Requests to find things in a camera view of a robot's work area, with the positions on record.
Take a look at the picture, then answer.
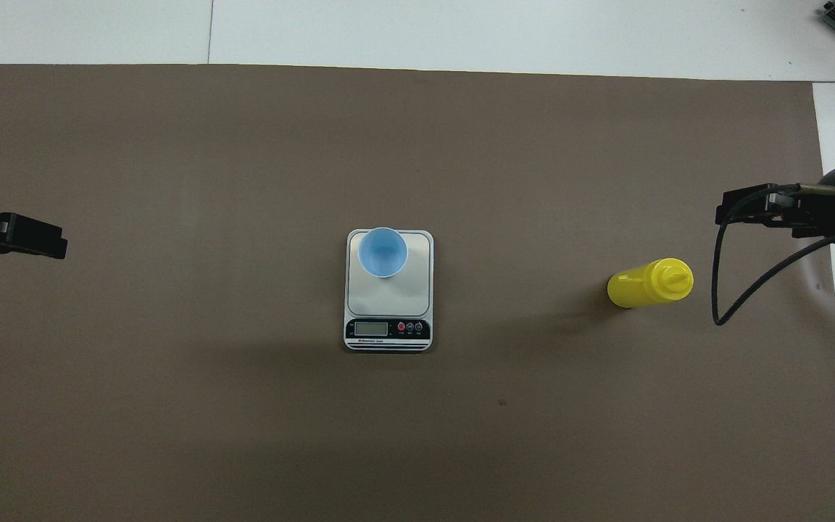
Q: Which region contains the yellow squeeze bottle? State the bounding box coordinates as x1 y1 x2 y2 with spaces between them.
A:
607 257 695 310

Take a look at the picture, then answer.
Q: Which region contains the silver digital kitchen scale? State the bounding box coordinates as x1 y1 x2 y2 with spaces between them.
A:
345 229 434 352

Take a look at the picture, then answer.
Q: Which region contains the light blue paper cup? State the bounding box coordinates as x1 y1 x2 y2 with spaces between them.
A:
357 226 409 278

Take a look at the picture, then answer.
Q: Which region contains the brown table mat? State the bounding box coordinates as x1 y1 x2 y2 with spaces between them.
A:
0 64 835 522

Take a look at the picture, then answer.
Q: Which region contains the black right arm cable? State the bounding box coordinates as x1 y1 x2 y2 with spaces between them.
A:
711 185 835 327

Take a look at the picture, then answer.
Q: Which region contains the black right camera box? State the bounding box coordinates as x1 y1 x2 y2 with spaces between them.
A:
715 183 835 240

